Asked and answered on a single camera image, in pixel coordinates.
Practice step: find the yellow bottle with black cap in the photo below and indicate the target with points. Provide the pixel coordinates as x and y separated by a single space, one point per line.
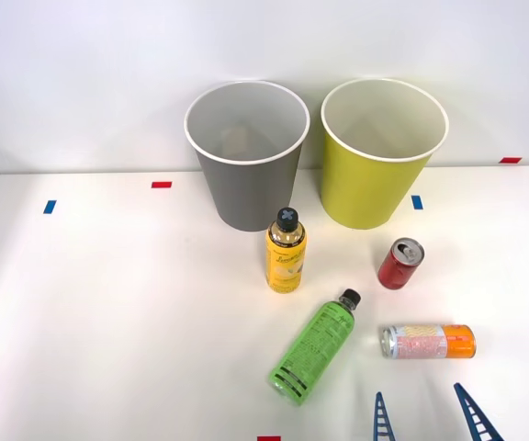
285 262

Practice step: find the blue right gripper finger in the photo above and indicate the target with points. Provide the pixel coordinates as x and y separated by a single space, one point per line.
478 420
380 420

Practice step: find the green bottle with black cap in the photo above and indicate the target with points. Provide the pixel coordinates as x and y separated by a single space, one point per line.
315 349

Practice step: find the yellow-green plastic waste bin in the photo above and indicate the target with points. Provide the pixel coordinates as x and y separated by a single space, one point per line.
365 188

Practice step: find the grey plastic waste bin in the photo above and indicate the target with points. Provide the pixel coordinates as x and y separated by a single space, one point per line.
250 193

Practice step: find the white and orange drink can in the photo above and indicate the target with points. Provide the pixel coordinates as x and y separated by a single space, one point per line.
430 342

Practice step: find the small red drink can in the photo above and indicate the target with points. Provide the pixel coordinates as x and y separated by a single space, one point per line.
397 268

